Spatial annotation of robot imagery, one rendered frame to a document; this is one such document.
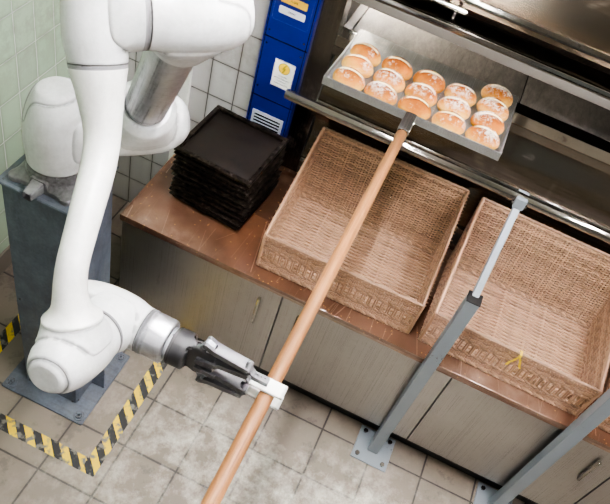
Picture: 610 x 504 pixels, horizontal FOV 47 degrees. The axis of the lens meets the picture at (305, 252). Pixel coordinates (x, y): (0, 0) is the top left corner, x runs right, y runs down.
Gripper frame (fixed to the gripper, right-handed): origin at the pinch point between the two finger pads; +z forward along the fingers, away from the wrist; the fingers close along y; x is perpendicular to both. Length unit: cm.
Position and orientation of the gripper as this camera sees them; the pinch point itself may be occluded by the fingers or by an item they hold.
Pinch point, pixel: (266, 390)
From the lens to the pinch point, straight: 135.6
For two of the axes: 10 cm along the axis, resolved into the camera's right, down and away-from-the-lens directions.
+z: 9.0, 4.3, -0.9
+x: -3.7, 6.4, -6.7
